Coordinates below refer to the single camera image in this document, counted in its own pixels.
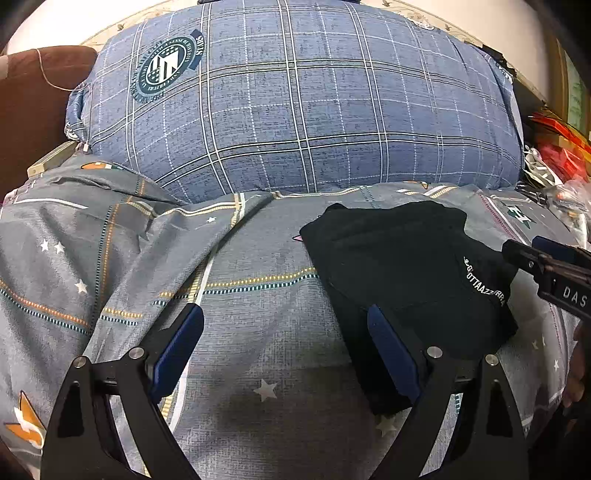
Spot wooden bed frame edge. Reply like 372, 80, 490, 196
27, 141, 78, 179

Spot black pants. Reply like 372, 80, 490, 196
300, 201, 518, 416

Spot red plastic packaging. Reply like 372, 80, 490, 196
529, 110, 590, 183

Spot blue plaid pillow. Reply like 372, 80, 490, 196
65, 1, 523, 203

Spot gold framed picture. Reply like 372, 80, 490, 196
544, 31, 590, 140

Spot person right hand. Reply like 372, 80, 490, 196
562, 321, 588, 409

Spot grey patterned bed sheet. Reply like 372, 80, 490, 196
1, 155, 575, 479

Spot clear plastic bag clutter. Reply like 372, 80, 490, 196
516, 146, 590, 250

